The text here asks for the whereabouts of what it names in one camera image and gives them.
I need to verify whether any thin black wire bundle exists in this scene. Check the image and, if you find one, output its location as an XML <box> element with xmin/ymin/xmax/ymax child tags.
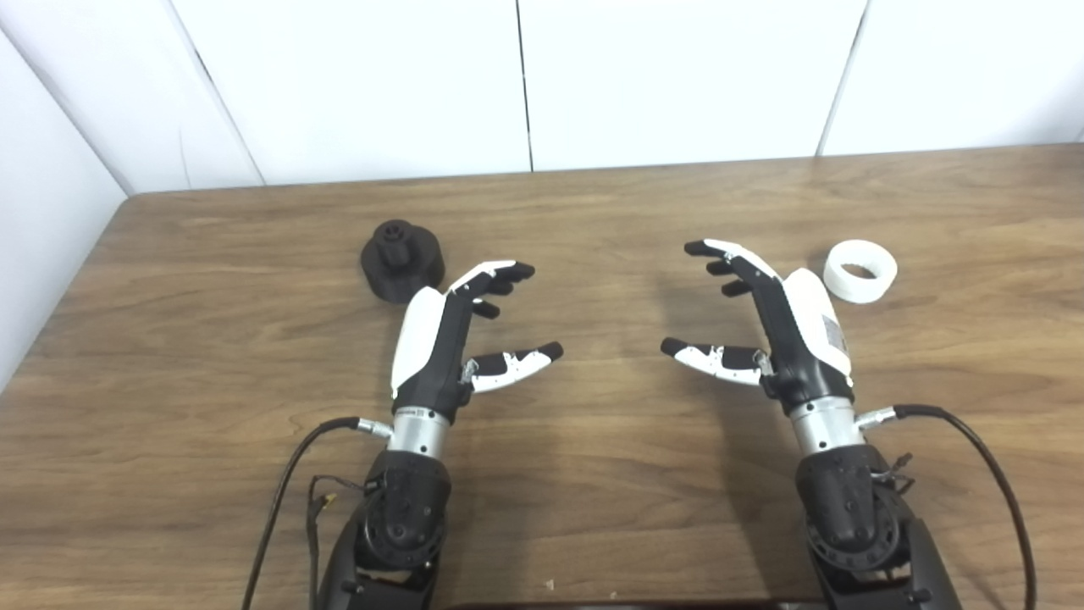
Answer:
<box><xmin>871</xmin><ymin>453</ymin><xmax>917</xmax><ymax>499</ymax></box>

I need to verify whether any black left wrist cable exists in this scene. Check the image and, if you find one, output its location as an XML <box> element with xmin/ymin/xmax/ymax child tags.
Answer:
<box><xmin>241</xmin><ymin>415</ymin><xmax>395</xmax><ymax>610</ymax></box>

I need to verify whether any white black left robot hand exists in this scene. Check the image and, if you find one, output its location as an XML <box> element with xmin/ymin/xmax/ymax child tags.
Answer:
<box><xmin>390</xmin><ymin>260</ymin><xmax>565</xmax><ymax>424</ymax></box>

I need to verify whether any round black part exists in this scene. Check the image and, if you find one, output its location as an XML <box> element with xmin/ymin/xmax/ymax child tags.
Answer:
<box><xmin>360</xmin><ymin>219</ymin><xmax>447</xmax><ymax>304</ymax></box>

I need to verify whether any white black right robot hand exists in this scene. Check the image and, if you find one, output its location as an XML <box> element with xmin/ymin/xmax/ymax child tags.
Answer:
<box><xmin>661</xmin><ymin>238</ymin><xmax>856</xmax><ymax>418</ymax></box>

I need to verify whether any white toothed ring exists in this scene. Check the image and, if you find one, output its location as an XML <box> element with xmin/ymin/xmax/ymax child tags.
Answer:
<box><xmin>823</xmin><ymin>240</ymin><xmax>899</xmax><ymax>304</ymax></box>

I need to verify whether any thin wire with yellow plug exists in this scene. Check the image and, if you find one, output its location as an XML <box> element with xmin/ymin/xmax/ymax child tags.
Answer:
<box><xmin>307</xmin><ymin>474</ymin><xmax>375</xmax><ymax>610</ymax></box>

